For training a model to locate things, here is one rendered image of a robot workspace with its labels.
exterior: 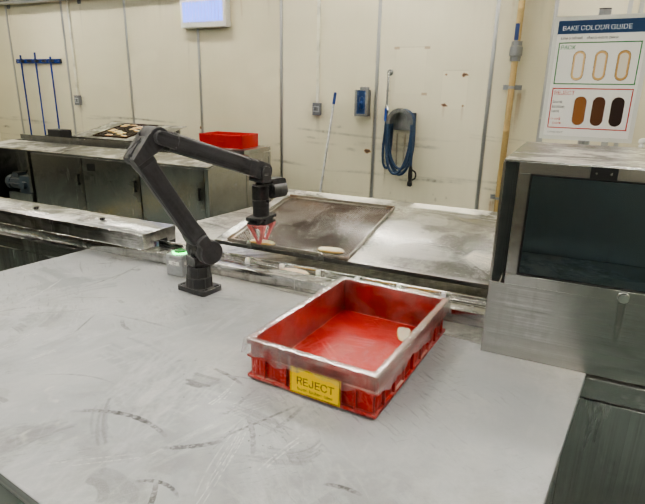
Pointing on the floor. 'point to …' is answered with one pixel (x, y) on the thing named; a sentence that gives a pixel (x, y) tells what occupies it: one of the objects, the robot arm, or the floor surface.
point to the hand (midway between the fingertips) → (262, 240)
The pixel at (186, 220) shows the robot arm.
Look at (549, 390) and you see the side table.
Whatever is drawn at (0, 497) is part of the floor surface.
